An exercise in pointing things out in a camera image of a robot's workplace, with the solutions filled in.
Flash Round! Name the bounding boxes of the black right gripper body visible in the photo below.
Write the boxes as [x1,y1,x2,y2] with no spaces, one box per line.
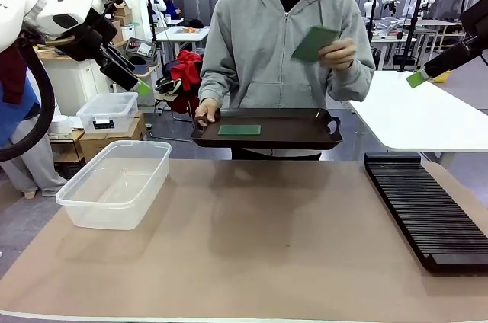
[456,32,488,66]

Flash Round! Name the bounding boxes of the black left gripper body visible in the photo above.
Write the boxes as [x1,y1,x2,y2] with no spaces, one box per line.
[56,8,119,63]

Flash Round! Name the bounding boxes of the green PCB board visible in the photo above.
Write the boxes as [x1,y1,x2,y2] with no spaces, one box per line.
[217,124,263,136]
[291,25,343,63]

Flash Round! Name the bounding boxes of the dark brown serving tray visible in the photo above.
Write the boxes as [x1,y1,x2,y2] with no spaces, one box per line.
[190,107,343,151]

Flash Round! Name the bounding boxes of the person's left forearm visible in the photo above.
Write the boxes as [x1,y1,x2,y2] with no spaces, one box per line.
[323,54,377,104]

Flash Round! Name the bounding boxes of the person's right forearm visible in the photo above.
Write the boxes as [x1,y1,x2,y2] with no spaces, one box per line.
[198,62,230,105]

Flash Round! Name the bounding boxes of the stacked cardboard boxes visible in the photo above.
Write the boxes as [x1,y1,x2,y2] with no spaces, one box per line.
[111,2,133,44]

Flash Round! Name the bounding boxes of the person's right hand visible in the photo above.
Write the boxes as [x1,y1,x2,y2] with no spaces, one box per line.
[194,97,223,126]

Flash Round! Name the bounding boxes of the person's left hand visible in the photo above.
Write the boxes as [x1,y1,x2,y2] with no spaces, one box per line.
[319,37,358,72]

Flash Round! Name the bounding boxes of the yellow box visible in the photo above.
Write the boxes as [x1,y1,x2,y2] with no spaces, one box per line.
[430,69,453,85]

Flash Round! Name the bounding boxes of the small lidded clear storage box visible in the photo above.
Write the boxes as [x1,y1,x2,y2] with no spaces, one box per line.
[75,91,140,135]

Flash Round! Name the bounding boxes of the white cabinet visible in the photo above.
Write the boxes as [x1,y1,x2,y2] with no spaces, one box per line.
[35,55,116,117]

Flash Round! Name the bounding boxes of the black tripod pole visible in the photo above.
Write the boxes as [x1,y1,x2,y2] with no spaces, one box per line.
[397,0,429,73]

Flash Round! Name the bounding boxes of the black and white shoes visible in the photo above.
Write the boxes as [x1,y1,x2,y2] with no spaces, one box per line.
[153,75,185,97]

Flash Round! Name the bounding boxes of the brown cardboard box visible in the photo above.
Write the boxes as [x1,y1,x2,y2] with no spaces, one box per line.
[78,110,148,165]

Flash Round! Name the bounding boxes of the white side table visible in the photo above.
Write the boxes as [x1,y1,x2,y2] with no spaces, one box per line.
[345,69,488,170]

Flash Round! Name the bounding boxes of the red clothes pile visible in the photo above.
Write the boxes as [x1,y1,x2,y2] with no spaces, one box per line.
[169,50,205,115]

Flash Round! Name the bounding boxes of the white background work table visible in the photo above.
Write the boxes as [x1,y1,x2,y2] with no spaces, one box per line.
[155,24,211,69]

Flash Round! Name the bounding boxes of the seated person in blue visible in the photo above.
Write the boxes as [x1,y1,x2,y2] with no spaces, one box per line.
[164,0,185,21]

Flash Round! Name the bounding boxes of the white tape roll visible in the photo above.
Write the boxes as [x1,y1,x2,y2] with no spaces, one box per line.
[49,114,70,136]

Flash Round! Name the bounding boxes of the clear plastic bin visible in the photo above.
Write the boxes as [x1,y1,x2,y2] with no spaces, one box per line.
[55,139,173,232]

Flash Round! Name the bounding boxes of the bystander in grey trousers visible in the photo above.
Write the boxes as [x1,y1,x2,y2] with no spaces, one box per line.
[0,45,69,200]

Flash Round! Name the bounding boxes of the black slotted PCB rack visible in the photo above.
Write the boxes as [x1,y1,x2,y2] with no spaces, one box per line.
[363,152,488,275]

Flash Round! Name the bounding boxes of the person in grey hoodie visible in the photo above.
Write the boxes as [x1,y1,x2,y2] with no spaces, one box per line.
[198,0,377,161]

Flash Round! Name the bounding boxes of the thick black cable hose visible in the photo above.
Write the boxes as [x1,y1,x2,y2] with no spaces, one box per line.
[0,31,58,165]

